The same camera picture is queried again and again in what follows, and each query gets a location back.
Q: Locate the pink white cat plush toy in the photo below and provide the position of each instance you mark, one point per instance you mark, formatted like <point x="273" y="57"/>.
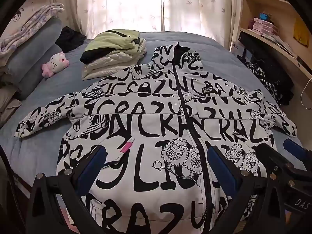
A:
<point x="57" y="63"/>

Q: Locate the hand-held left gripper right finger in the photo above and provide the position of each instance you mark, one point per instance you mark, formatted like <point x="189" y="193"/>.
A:
<point x="221" y="168"/>

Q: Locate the blue bed sheet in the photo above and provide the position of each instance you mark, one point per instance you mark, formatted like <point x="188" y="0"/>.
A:
<point x="73" y="78"/>

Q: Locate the beige pillow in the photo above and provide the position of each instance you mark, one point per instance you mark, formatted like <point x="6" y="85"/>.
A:
<point x="7" y="102"/>

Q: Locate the printed white box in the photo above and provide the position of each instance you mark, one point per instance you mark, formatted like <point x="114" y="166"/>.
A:
<point x="237" y="50"/>

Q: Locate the purple floral blanket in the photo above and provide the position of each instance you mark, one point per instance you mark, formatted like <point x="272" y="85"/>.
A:
<point x="29" y="26"/>

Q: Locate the folded green jacket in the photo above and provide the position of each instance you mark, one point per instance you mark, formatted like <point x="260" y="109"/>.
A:
<point x="109" y="41"/>

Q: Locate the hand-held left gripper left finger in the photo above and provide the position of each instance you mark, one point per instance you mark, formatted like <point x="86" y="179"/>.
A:
<point x="92" y="163"/>

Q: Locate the small blue box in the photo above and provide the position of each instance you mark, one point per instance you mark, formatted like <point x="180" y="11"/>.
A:
<point x="265" y="17"/>

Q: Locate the black white patterned garment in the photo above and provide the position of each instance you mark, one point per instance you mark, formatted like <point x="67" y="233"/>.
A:
<point x="258" y="78"/>

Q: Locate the yellow bag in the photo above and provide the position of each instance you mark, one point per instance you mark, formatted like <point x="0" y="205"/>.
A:
<point x="301" y="31"/>

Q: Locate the dark knitted cloth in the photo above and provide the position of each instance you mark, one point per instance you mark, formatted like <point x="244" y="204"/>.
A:
<point x="70" y="39"/>

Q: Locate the pink drawer box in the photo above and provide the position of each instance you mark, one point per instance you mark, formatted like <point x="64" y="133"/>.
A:
<point x="264" y="26"/>

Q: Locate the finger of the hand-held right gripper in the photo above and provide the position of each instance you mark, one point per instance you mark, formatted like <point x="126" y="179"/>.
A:
<point x="296" y="150"/>
<point x="270" y="156"/>

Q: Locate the white black printed jacket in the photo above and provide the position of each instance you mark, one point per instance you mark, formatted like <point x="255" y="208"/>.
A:
<point x="156" y="131"/>

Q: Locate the wooden bookshelf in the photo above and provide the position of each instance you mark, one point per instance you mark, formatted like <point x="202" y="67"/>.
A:
<point x="280" y="7"/>

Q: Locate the floral sheer curtain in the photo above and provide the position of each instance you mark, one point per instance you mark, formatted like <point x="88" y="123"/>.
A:
<point x="199" y="7"/>
<point x="117" y="4"/>

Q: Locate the stack of papers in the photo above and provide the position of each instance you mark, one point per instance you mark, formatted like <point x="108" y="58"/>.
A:
<point x="280" y="42"/>

